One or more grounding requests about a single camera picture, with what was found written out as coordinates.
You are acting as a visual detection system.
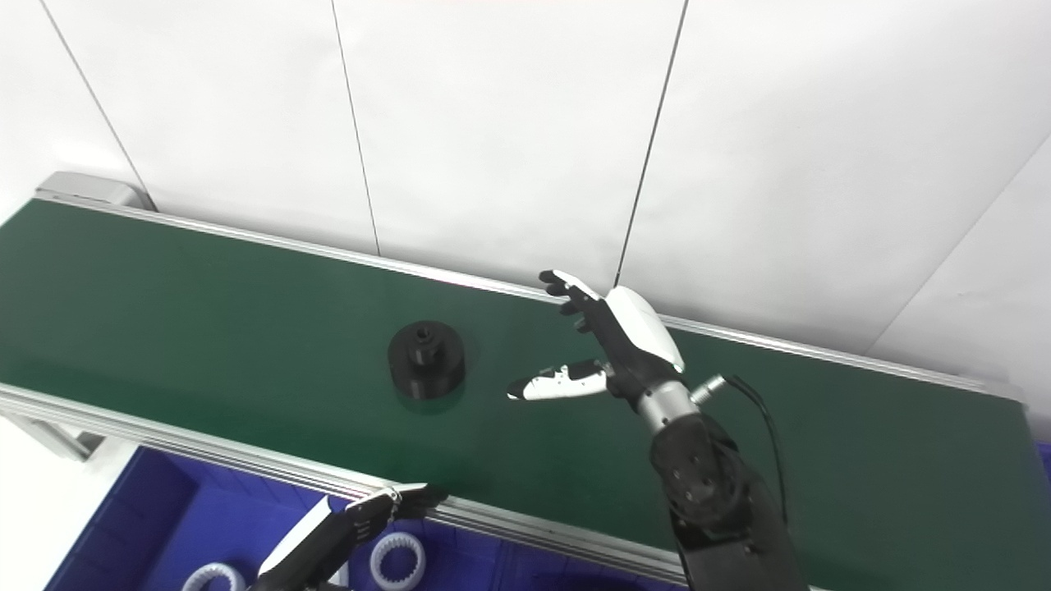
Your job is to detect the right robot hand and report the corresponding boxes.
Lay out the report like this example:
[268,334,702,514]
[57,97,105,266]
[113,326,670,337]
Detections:
[507,268,687,413]

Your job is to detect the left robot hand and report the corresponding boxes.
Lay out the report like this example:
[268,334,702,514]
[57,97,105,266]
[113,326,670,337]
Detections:
[246,482,449,591]

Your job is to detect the green conveyor belt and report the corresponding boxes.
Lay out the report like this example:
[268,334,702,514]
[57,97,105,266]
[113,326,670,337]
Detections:
[0,170,1051,591]
[0,199,1051,591]

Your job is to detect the blue bin with white gears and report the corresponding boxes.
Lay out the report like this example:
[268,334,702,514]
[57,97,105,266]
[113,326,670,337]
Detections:
[44,446,526,591]

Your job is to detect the black round flanged part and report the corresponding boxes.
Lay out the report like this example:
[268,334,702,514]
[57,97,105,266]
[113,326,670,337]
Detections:
[387,319,467,401]

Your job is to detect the aluminium conveyor support leg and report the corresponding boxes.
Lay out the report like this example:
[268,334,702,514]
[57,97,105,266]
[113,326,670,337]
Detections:
[0,409,105,462]

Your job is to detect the white gear ring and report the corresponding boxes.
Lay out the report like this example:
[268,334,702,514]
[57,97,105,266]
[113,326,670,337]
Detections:
[369,531,427,591]
[181,561,246,591]

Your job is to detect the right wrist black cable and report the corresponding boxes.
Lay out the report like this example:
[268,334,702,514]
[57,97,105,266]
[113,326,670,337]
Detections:
[690,373,791,528]

